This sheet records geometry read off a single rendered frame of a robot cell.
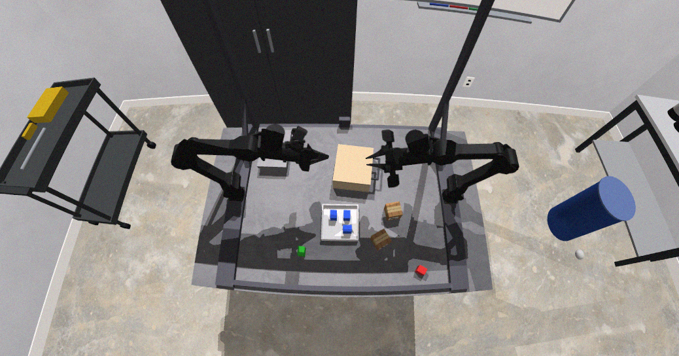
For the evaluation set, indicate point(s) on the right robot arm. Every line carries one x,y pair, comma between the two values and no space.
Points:
265,144

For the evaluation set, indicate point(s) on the white open-top tray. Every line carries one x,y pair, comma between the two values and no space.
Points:
334,229

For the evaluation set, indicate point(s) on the red block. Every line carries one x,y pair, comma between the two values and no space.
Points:
421,270

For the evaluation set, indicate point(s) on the brown cardboard box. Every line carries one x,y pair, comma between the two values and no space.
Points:
393,211
380,239

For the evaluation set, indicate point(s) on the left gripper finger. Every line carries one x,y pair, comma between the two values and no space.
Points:
378,153
381,166

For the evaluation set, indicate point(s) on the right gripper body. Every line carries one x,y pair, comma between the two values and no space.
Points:
292,154

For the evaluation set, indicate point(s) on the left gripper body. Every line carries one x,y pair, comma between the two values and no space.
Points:
393,179

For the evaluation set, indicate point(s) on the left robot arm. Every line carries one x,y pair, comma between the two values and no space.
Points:
442,152

